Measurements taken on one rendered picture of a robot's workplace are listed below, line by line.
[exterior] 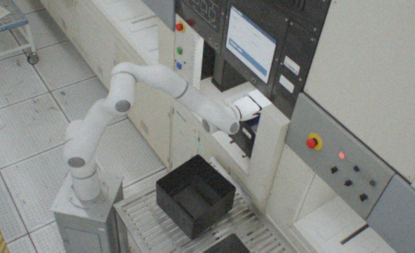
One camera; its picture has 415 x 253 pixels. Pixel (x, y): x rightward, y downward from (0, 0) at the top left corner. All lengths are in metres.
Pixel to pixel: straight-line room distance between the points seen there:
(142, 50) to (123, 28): 0.28
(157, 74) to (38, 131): 2.12
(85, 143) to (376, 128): 1.14
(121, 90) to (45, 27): 3.11
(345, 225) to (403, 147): 0.81
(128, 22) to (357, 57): 2.06
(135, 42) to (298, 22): 1.63
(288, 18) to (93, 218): 1.29
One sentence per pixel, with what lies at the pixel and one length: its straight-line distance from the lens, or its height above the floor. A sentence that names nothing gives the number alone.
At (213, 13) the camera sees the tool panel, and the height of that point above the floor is 1.58.
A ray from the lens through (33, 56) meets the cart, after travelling 4.27.
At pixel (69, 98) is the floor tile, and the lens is 3.93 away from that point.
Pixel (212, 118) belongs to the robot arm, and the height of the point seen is 1.35.
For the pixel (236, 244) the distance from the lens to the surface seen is 2.06.
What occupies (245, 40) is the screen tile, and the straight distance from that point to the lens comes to 1.86.
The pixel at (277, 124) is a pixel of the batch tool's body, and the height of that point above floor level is 1.39.
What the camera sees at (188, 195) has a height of 0.77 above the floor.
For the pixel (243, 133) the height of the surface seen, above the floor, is 1.10.
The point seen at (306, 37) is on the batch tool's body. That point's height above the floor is 1.78.
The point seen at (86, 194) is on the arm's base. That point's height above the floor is 0.83.
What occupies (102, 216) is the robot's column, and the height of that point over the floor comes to 0.76.
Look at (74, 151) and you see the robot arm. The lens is 1.95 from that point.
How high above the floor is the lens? 2.65
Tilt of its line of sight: 46 degrees down
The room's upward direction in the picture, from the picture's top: 6 degrees clockwise
